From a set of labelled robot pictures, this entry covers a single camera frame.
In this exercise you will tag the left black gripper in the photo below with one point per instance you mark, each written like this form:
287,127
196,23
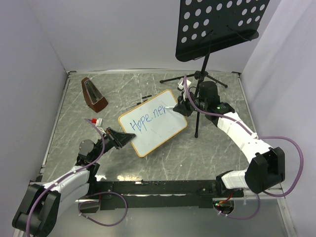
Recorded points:
122,138

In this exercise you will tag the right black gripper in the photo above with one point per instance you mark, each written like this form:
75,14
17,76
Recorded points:
182,106

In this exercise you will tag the yellow framed whiteboard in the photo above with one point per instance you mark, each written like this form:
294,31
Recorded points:
152,124

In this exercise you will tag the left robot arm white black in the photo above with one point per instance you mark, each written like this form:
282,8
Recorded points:
41,205

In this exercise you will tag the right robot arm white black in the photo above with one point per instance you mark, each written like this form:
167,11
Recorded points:
266,164

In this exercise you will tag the brown wooden metronome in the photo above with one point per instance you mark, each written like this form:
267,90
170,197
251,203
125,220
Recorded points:
94,99

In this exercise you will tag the black music stand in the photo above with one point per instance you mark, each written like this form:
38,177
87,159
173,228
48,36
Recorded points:
207,26

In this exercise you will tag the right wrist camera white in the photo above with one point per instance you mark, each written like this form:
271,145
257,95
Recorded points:
181,87

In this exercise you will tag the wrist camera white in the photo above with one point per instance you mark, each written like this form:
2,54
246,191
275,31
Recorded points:
98,122
181,87

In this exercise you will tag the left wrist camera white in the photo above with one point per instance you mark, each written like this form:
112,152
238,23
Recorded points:
98,122

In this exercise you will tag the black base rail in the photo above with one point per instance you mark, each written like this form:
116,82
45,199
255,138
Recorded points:
151,194

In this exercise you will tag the aluminium extrusion frame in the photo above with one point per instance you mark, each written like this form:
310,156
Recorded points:
39,98

